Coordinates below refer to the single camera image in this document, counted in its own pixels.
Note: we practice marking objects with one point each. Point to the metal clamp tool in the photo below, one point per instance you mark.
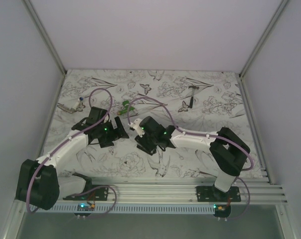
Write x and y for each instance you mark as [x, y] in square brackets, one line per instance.
[77, 107]

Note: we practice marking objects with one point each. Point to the left controller board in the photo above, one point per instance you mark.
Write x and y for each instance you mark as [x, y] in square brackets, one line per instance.
[84, 210]

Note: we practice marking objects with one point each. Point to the right controller board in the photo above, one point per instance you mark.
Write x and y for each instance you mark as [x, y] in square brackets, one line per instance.
[222, 212]

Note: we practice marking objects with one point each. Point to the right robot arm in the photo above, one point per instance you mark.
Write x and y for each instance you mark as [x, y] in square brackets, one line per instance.
[227, 149]

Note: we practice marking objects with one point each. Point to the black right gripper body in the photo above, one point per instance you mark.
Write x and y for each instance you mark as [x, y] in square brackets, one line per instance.
[145, 135]

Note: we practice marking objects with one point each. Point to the black fuse box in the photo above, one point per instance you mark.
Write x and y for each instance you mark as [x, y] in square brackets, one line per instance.
[149, 149]

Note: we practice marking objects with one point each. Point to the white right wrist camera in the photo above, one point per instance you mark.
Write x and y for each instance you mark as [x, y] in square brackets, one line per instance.
[135, 125]

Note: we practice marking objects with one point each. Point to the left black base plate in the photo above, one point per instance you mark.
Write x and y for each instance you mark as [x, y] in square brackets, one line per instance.
[92, 193]

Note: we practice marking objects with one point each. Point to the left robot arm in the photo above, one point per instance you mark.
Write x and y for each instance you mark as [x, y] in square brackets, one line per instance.
[55, 166]

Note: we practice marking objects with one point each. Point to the grey slotted cable duct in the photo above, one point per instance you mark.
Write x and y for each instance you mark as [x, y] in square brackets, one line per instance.
[121, 208]

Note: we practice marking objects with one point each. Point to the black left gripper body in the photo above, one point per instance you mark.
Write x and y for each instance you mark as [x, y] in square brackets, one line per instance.
[106, 129]

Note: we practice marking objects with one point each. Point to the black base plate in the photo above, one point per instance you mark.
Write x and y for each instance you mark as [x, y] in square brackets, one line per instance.
[217, 194]
[92, 193]

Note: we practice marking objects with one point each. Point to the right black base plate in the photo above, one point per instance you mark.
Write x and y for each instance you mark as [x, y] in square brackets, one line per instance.
[217, 194]

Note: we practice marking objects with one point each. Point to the controller board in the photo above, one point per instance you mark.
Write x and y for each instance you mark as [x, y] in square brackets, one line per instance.
[84, 210]
[222, 212]

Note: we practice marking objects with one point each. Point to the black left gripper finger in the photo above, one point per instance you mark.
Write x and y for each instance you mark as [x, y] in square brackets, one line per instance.
[107, 141]
[120, 131]

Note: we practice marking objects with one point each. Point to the small hammer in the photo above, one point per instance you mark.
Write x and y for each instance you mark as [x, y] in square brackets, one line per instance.
[192, 95]

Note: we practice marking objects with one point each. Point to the green object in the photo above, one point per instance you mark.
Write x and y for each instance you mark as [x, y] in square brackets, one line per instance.
[126, 108]

